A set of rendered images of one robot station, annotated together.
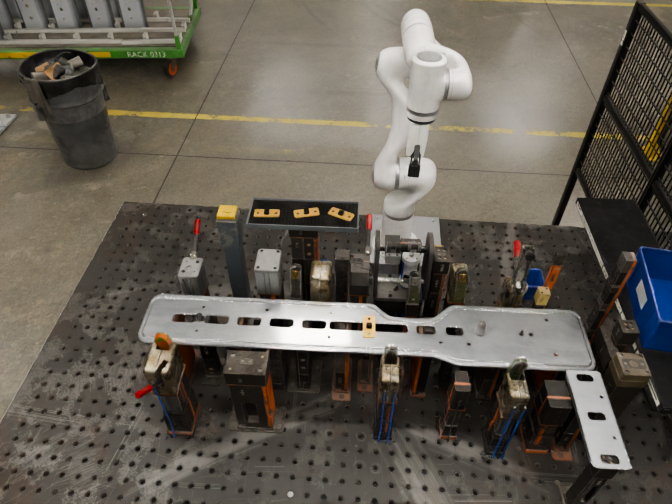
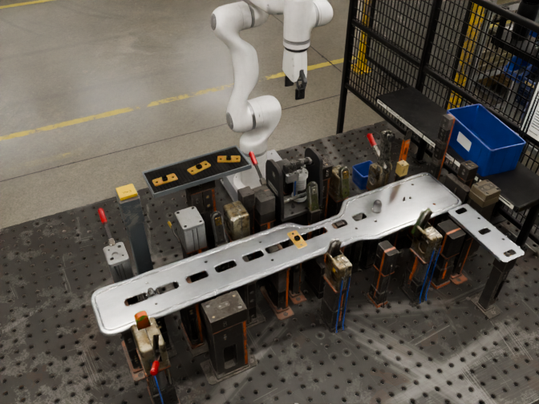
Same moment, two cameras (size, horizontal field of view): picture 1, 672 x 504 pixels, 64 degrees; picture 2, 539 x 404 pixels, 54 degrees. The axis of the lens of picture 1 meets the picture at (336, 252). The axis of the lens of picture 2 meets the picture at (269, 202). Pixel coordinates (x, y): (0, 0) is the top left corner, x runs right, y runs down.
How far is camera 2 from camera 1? 0.63 m
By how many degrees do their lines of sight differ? 22
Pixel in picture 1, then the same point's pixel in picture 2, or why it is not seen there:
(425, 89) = (303, 20)
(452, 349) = (367, 229)
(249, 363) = (227, 305)
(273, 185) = (70, 189)
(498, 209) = (279, 143)
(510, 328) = (394, 199)
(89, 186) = not seen: outside the picture
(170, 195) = not seen: outside the picture
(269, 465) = (265, 393)
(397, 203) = (255, 141)
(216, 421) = (194, 384)
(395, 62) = (231, 17)
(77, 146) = not seen: outside the picture
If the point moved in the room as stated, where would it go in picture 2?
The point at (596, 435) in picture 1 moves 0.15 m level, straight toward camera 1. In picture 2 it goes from (492, 242) to (494, 274)
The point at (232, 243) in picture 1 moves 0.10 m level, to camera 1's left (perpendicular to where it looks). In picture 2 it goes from (137, 220) to (110, 230)
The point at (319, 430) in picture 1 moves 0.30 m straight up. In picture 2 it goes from (285, 347) to (287, 294)
